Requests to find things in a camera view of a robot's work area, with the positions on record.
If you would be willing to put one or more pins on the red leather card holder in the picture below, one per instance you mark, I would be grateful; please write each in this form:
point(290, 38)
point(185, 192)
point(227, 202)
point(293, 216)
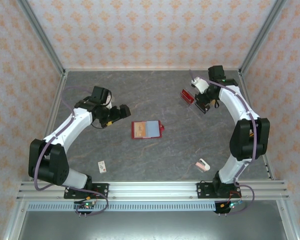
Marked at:
point(161, 135)

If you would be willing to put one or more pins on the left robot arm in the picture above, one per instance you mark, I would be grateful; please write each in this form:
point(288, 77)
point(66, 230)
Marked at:
point(72, 125)

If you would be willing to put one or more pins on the black plastic card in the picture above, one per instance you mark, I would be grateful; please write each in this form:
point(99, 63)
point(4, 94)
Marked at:
point(201, 110)

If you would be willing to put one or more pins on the clear acrylic card stand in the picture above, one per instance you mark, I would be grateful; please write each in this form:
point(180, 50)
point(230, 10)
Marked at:
point(190, 106)

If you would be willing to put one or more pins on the red plastic card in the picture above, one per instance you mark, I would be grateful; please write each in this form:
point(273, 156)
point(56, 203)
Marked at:
point(186, 96)

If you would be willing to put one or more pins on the orange printed card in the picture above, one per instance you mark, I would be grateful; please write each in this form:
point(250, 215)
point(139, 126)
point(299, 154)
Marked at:
point(140, 130)

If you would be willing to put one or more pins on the silver plastic card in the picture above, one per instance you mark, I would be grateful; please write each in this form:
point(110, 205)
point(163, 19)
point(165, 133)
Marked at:
point(153, 129)

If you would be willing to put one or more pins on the small white red box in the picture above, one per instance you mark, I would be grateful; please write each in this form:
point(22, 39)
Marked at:
point(102, 167)

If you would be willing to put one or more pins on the pink white stapler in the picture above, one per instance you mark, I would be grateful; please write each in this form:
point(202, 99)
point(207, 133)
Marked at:
point(202, 165)

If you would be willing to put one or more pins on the grey metal sheet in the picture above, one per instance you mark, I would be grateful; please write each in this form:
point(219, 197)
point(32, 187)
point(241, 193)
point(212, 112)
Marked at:
point(152, 225)

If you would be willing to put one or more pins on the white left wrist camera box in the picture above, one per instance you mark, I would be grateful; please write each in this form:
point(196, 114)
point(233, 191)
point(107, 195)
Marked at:
point(109, 100)

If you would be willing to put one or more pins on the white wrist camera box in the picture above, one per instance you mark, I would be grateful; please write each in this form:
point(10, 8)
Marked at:
point(109, 100)
point(200, 85)

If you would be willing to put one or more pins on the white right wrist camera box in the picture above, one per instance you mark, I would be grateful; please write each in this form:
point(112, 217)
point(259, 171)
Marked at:
point(200, 85)

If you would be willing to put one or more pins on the aluminium side rail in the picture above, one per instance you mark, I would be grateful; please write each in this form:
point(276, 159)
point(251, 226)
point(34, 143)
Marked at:
point(268, 165)
point(54, 107)

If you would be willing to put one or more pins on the aluminium frame post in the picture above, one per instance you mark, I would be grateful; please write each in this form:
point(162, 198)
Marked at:
point(260, 37)
point(43, 37)

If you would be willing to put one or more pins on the aluminium profile rail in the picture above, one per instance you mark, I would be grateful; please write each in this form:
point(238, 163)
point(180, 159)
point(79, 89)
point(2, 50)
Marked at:
point(152, 191)

